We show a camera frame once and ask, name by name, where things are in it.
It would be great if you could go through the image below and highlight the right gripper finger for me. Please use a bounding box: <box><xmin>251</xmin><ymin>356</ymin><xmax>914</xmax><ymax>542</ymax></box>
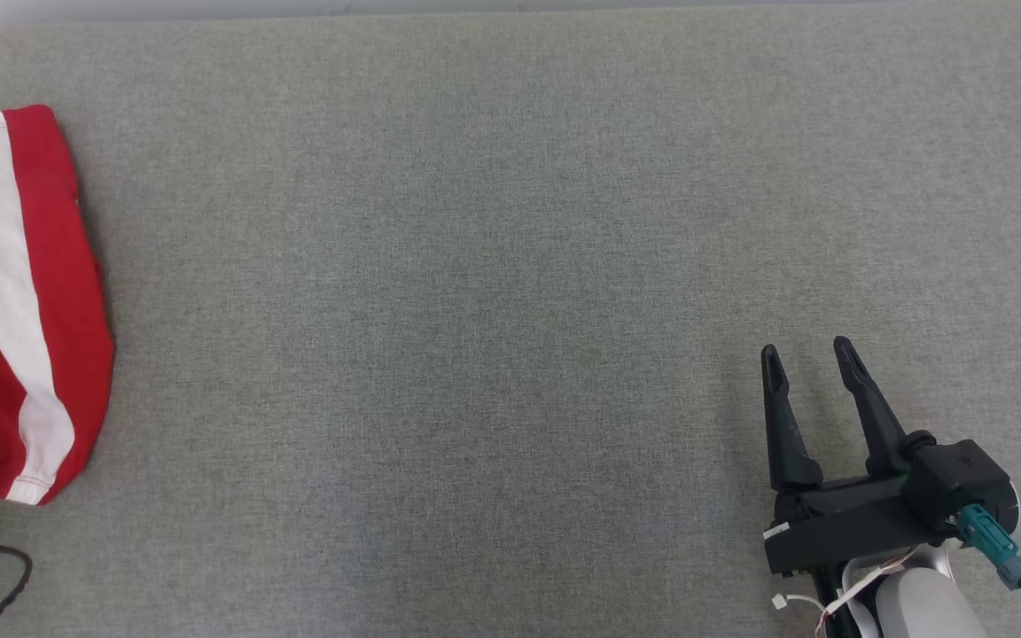
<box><xmin>833</xmin><ymin>336</ymin><xmax>910</xmax><ymax>475</ymax></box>
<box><xmin>760</xmin><ymin>345</ymin><xmax>824</xmax><ymax>493</ymax></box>

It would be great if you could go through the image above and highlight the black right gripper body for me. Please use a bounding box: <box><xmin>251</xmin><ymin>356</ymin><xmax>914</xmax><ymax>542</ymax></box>
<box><xmin>763</xmin><ymin>474</ymin><xmax>963</xmax><ymax>577</ymax></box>

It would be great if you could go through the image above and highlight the red shorts white stripe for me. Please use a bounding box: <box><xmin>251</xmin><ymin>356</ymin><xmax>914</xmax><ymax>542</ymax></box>
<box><xmin>0</xmin><ymin>105</ymin><xmax>115</xmax><ymax>506</ymax></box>

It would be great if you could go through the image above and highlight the white flat ribbon cable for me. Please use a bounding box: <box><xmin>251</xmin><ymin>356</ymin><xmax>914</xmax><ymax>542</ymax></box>
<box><xmin>772</xmin><ymin>542</ymin><xmax>955</xmax><ymax>638</ymax></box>

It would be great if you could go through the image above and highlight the teal plug black cable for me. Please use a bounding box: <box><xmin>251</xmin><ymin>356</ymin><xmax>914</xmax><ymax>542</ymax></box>
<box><xmin>956</xmin><ymin>503</ymin><xmax>1021</xmax><ymax>638</ymax></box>

